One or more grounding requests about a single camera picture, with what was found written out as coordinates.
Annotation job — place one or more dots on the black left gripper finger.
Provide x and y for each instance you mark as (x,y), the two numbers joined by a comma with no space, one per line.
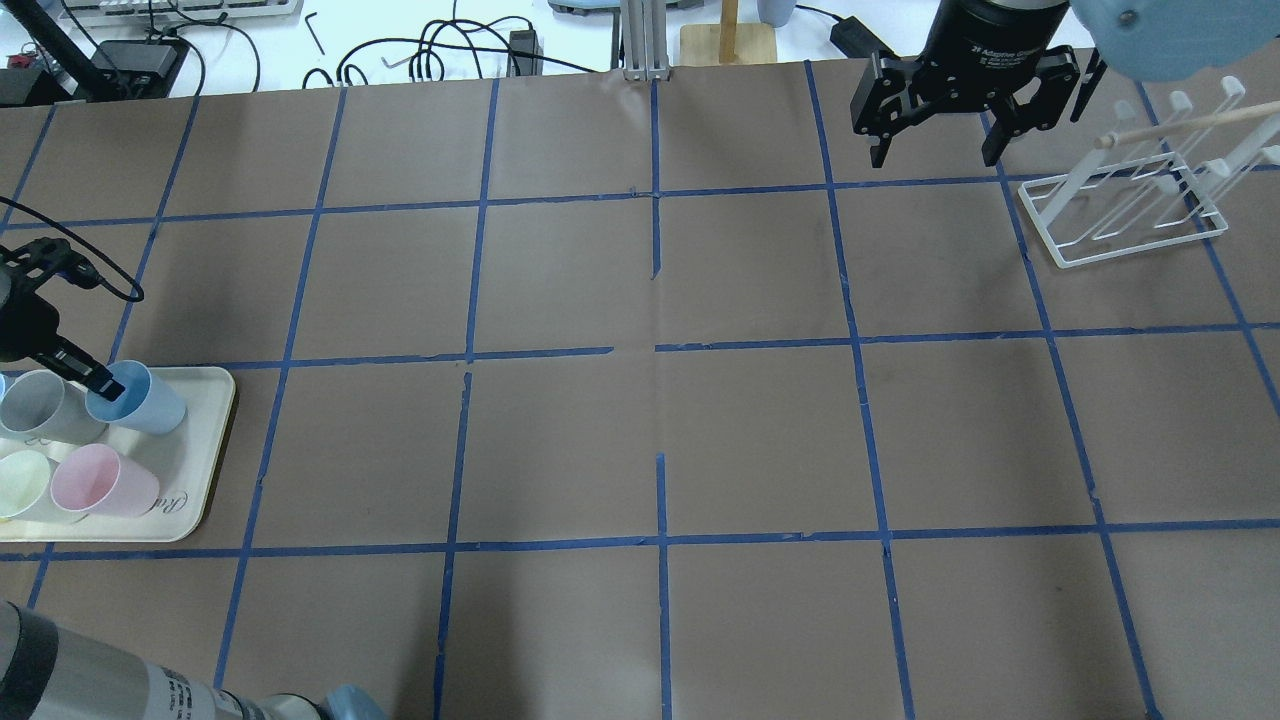
(73,364)

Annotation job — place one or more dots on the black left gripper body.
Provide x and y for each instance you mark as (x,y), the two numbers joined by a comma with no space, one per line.
(22,322)

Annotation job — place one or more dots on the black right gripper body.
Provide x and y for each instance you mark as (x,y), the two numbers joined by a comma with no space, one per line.
(990,40)

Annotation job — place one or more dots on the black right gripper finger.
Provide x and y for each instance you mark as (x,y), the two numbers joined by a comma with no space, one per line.
(1057,74)
(886,103)

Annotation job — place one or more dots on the light blue plastic cup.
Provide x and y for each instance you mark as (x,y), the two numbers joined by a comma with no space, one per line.
(147,403)

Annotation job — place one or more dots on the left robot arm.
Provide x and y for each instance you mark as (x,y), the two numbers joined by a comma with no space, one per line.
(50,672)

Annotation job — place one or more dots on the grey plastic cup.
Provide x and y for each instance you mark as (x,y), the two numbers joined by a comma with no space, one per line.
(41,405)

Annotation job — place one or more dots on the pink plastic cup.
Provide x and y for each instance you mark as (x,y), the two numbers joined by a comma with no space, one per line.
(98,480)

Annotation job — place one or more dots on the pale green plastic cup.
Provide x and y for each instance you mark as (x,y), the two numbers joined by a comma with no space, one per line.
(25,487)

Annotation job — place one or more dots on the blue cup on desk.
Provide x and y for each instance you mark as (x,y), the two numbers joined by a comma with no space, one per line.
(775,13)

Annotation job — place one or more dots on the black power adapter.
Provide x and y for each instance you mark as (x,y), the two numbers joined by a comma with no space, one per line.
(855,40)

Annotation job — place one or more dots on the cream plastic tray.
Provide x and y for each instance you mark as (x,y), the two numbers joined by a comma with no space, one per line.
(185,463)

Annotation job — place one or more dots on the wooden mug tree stand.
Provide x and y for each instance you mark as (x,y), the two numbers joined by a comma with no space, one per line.
(730,40)

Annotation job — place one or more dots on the black power brick left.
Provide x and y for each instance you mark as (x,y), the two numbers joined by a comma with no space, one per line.
(141,69)

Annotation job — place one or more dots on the black allen key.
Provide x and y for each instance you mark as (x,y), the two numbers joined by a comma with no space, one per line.
(311,21)

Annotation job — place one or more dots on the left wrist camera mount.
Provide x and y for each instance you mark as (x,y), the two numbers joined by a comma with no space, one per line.
(28,268)

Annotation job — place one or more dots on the white wire cup rack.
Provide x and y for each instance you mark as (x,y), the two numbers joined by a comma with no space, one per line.
(1142,189)

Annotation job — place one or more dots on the aluminium frame post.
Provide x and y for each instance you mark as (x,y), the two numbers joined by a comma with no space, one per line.
(643,40)

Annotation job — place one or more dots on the black camera tripod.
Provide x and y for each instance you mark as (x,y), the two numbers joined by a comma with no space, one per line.
(92,85)

